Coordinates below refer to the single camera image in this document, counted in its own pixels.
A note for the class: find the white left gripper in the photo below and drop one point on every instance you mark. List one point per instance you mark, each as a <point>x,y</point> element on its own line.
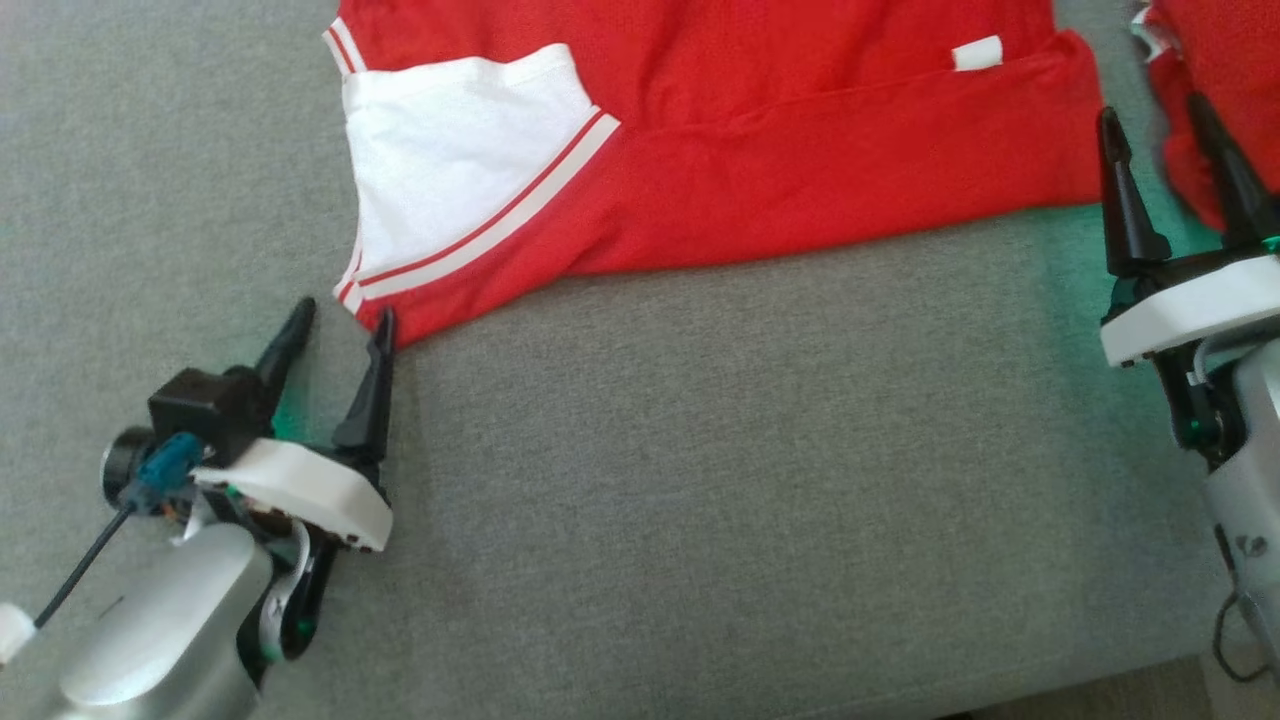
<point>310,490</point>

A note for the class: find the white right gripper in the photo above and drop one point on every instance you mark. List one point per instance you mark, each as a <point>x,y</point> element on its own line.
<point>1180,310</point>

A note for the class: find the red shorts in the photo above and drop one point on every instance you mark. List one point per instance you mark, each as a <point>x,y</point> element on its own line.
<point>1220,60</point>

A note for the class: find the red and white jersey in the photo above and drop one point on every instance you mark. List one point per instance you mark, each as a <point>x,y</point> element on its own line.
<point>750,150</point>

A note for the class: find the large grey sofa seat cushion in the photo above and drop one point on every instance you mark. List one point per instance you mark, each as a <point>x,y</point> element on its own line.
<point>700,480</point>

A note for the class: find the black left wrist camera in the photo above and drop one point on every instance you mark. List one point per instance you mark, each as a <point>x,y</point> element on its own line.
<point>210,410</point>

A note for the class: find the blue left camera connector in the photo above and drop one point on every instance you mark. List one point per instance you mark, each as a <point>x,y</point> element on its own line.
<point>165,470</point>

